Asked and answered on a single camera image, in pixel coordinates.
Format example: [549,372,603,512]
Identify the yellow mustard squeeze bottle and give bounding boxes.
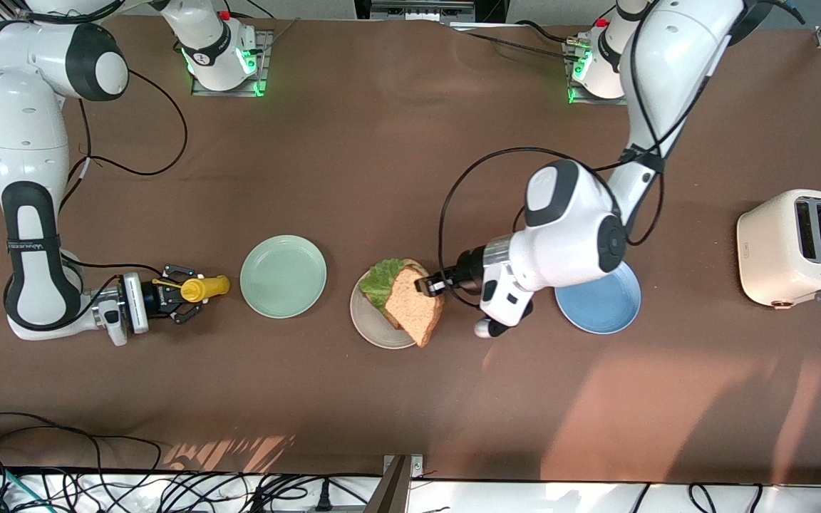
[153,274,231,304]

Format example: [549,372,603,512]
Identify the green lettuce leaf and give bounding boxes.
[358,259,406,312]

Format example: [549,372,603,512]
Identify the beige plate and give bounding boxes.
[350,267,420,350]

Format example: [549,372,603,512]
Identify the mint green plate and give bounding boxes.
[239,235,327,319]

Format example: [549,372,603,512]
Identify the blue plate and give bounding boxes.
[555,260,642,335]

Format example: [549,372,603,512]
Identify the white toaster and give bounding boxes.
[736,188,821,309]

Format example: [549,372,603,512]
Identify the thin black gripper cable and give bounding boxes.
[60,253,165,314]

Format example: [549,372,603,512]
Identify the metal table bracket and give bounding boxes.
[375,454,424,513]

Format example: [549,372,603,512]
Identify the black metal equipment frame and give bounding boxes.
[353,0,479,24]

